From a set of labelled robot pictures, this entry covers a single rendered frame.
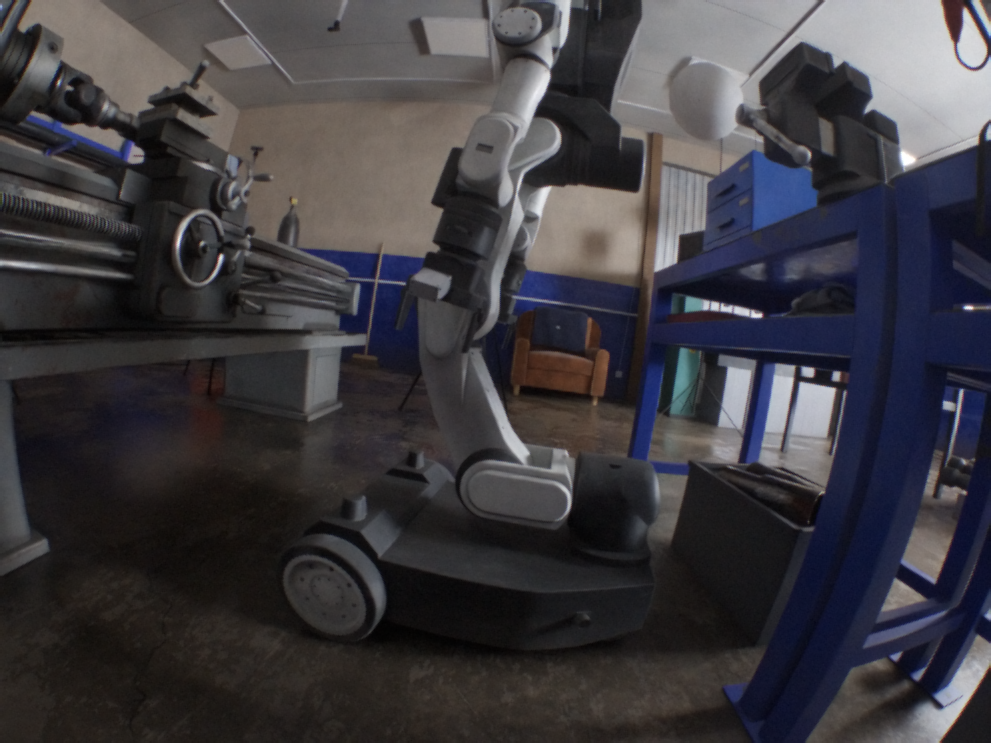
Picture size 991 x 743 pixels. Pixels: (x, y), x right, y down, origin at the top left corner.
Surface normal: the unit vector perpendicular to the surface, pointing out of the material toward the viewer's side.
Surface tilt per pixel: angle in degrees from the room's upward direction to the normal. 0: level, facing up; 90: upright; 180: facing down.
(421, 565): 0
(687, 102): 115
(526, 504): 90
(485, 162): 90
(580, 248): 90
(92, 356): 90
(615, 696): 0
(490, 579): 0
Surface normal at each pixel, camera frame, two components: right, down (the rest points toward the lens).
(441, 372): -0.19, 0.47
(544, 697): 0.13, -0.99
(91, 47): 0.99, 0.13
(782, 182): -0.03, 0.08
